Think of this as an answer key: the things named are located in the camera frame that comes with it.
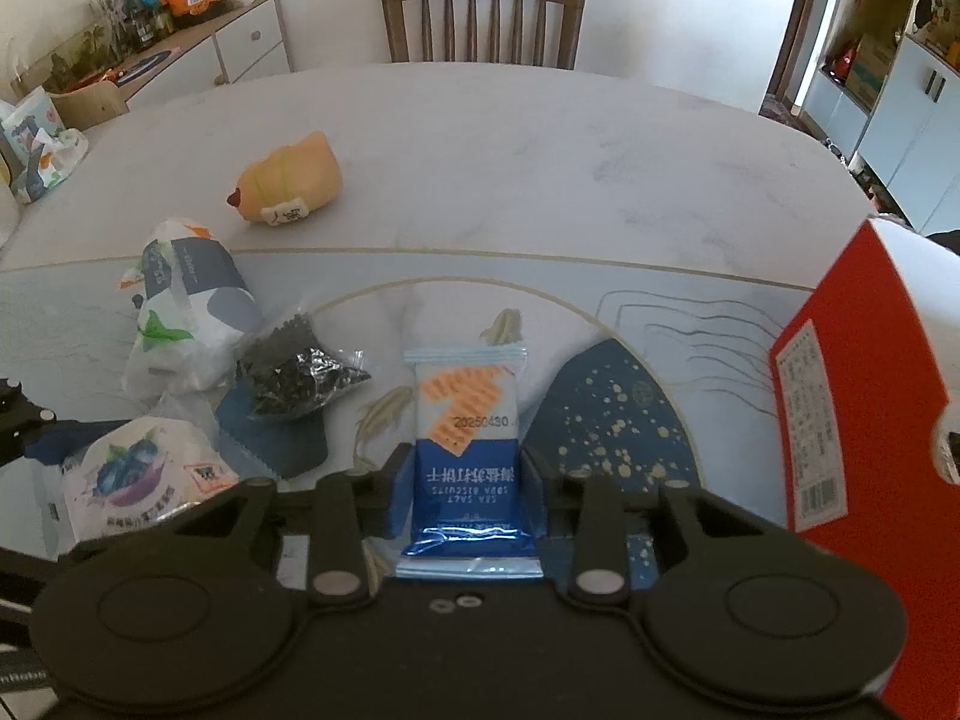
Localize white blueberry print packet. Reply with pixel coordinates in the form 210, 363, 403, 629
58, 415, 242, 550

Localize white sideboard cabinet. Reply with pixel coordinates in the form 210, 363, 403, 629
13, 0, 294, 130

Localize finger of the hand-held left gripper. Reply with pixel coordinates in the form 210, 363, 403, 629
0, 379, 85, 470

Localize printed table mat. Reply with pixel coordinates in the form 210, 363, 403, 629
0, 250, 820, 586

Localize white and grey bag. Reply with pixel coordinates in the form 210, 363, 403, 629
121, 215, 264, 395

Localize dark blue sachet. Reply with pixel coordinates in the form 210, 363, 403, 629
213, 382, 330, 482

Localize group of glass bottles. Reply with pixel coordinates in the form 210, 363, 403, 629
90, 0, 175, 55

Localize blue and white cracker packet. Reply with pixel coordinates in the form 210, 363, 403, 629
397, 344, 545, 581

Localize white wall cabinet unit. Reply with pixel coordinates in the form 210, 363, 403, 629
763, 0, 960, 239

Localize white marble desktop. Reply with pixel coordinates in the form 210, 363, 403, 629
0, 60, 882, 586

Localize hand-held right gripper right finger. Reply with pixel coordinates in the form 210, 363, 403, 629
522, 446, 774, 609

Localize red cardboard box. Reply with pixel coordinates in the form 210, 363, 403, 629
768, 217, 960, 720

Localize white patterned plastic bag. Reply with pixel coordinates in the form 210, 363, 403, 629
0, 85, 90, 205

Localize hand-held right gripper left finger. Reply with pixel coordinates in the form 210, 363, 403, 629
160, 446, 414, 605

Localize crinkled black packet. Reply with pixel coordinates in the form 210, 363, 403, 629
233, 312, 373, 422

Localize yellow squishy animal toy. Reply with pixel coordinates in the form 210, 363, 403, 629
226, 130, 345, 228

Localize brown cardboard box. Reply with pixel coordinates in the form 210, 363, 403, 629
48, 82, 126, 129

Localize round blue pad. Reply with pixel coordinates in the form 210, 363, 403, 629
111, 50, 175, 88

